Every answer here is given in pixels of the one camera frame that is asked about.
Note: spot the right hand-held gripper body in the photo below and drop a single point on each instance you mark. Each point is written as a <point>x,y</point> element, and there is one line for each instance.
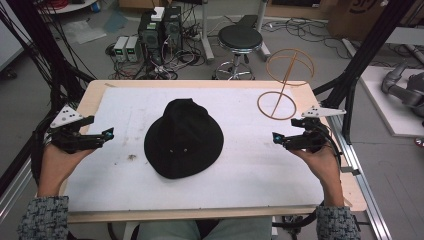
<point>310,138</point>

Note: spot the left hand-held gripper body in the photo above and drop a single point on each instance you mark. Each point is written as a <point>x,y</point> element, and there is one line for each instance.
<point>71,140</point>

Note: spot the person's left hand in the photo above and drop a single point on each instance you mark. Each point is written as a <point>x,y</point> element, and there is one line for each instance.
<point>56,166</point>

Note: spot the person's right hand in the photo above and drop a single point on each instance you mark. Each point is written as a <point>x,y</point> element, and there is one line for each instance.
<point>321,166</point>

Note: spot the white table mat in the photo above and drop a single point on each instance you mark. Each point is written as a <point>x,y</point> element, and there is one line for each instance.
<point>133,186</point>

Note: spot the black brimmed hat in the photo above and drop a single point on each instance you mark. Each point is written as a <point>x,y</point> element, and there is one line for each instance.
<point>183,143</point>

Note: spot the white platform board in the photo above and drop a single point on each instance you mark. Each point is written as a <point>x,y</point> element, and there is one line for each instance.
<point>386,113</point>

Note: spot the grey bench power supply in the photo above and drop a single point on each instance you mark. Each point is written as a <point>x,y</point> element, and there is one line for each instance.
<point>132,49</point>
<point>120,49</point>

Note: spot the person's legs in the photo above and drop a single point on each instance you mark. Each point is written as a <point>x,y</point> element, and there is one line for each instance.
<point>233,230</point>

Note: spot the black computer tower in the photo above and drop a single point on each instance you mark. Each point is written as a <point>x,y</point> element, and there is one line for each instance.
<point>172,28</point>
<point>150,40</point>

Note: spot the black round stool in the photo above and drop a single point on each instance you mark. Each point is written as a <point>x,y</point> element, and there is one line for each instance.
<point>240,38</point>

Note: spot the white desk leg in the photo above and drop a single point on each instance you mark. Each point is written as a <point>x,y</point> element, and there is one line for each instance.
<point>206,33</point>
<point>263,30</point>

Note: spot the cardboard box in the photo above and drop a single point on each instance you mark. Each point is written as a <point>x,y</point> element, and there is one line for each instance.
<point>353,16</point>

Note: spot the white box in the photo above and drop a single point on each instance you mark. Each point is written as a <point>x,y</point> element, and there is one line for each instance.
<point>157,14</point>

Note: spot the aluminium rail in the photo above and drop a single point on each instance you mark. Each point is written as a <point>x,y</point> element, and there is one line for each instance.
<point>363,186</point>
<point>13,193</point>

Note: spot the black frame post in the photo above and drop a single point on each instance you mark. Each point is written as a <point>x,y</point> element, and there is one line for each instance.
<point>36,43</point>
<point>370,50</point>

